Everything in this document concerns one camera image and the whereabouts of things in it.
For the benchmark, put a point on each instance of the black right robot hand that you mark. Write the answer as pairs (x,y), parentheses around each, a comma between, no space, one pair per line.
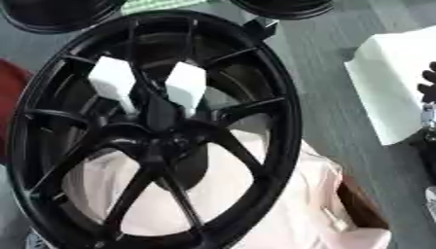
(428,89)

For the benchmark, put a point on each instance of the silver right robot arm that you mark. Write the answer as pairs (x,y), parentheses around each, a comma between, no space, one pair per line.
(430,152)

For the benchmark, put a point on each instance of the black round wheel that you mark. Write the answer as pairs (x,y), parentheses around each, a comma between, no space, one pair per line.
(284,8)
(51,14)

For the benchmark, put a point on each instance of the black spoked wheel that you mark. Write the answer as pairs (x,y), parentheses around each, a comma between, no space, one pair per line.
(153,152)

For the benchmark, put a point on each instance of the white box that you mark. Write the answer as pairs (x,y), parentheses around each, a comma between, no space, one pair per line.
(386,87)

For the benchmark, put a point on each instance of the small black block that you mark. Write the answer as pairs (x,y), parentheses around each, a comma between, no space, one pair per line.
(261,28)

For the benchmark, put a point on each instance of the red rounded object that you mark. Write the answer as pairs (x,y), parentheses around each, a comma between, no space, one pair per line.
(10,97)

